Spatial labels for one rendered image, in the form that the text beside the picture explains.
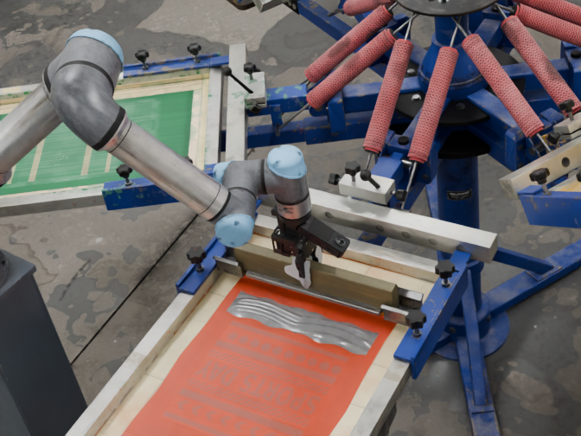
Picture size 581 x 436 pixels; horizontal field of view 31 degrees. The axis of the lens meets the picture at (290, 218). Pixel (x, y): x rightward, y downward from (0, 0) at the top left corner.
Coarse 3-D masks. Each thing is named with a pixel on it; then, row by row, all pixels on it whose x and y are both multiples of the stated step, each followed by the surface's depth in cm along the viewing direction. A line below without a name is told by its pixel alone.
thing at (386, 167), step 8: (384, 160) 263; (392, 160) 263; (400, 160) 263; (376, 168) 261; (384, 168) 261; (392, 168) 261; (400, 168) 262; (384, 176) 259; (392, 176) 258; (400, 176) 264; (360, 200) 253
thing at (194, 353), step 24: (240, 288) 248; (264, 288) 247; (216, 312) 243; (216, 336) 238; (288, 336) 235; (192, 360) 233; (168, 384) 229; (144, 408) 225; (144, 432) 220; (168, 432) 219; (192, 432) 218
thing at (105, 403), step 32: (256, 224) 260; (352, 256) 249; (384, 256) 245; (416, 256) 243; (160, 320) 239; (160, 352) 236; (128, 384) 228; (384, 384) 216; (96, 416) 220; (384, 416) 213
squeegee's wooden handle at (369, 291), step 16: (240, 256) 245; (256, 256) 242; (272, 256) 240; (272, 272) 243; (320, 272) 234; (336, 272) 233; (352, 272) 232; (320, 288) 238; (336, 288) 235; (352, 288) 232; (368, 288) 229; (384, 288) 227; (368, 304) 233; (384, 304) 230
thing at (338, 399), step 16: (320, 304) 241; (336, 304) 240; (336, 320) 236; (352, 320) 236; (368, 320) 235; (384, 320) 234; (304, 336) 234; (384, 336) 231; (368, 352) 228; (352, 368) 225; (368, 368) 225; (336, 384) 223; (352, 384) 222; (336, 400) 219; (320, 416) 217; (336, 416) 216; (304, 432) 214; (320, 432) 214
